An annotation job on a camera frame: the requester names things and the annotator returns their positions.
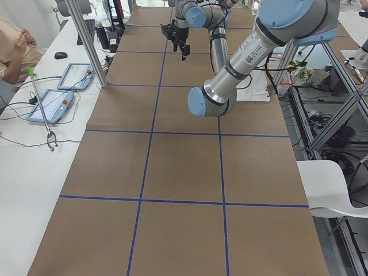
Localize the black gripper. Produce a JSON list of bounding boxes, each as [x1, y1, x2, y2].
[[160, 19, 190, 60]]

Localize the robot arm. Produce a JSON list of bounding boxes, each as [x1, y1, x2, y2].
[[161, 1, 237, 74], [187, 1, 340, 117]]

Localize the black water bottle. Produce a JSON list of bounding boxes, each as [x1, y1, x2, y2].
[[95, 23, 109, 49]]

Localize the black keyboard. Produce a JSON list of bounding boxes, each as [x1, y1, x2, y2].
[[76, 18, 96, 46]]

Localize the blue teach pendant far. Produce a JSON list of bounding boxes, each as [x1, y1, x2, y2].
[[57, 63, 94, 90]]

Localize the blue teach pendant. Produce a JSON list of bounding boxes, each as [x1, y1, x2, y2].
[[26, 89, 74, 124], [57, 63, 94, 90]]

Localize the black computer mouse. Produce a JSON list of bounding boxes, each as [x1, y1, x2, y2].
[[54, 51, 68, 60]]

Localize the white plastic bag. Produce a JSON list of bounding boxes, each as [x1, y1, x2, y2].
[[287, 60, 314, 87]]

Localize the blue teach pendant near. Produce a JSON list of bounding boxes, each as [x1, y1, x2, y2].
[[26, 89, 74, 124]]

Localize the metal grabber tool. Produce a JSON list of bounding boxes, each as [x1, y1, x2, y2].
[[27, 67, 58, 152]]

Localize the seated person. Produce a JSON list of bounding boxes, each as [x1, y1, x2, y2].
[[1, 17, 45, 85]]

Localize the white chair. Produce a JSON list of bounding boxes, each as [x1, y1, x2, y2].
[[297, 160, 367, 221]]

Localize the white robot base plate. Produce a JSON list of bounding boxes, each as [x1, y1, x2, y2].
[[236, 70, 270, 102]]

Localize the aluminium frame post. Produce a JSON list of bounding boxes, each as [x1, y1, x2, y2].
[[65, 0, 107, 88]]

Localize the aluminium table frame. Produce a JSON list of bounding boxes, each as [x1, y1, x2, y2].
[[270, 36, 367, 275]]

